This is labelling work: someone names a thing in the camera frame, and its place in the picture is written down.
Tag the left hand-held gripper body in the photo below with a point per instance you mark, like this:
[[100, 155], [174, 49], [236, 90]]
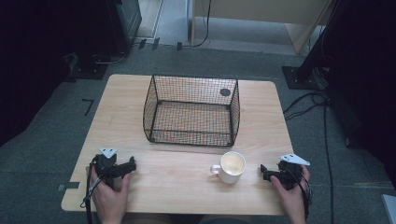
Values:
[[106, 166]]

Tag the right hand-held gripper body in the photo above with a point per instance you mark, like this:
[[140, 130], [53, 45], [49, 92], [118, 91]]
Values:
[[289, 174]]

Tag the person's right hand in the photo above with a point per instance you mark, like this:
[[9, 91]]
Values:
[[291, 202]]

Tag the person's left hand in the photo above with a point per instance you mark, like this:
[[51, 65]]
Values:
[[109, 199]]

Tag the white cup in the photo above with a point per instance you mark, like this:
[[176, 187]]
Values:
[[232, 168]]

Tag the grey tape strip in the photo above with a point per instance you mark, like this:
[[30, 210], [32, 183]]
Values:
[[70, 186]]

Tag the black round disc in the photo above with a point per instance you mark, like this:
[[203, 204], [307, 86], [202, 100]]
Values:
[[224, 92]]

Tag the black stand with base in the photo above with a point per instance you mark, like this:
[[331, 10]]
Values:
[[306, 74]]

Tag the white box corner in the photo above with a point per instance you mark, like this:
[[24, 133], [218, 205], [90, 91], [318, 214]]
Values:
[[390, 210]]

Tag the black cabinet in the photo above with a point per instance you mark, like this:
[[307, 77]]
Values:
[[124, 25]]

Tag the wooden furniture panel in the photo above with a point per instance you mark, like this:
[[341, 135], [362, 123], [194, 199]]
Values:
[[274, 12]]

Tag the black stand base plate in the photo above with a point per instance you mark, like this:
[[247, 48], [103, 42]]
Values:
[[88, 70]]

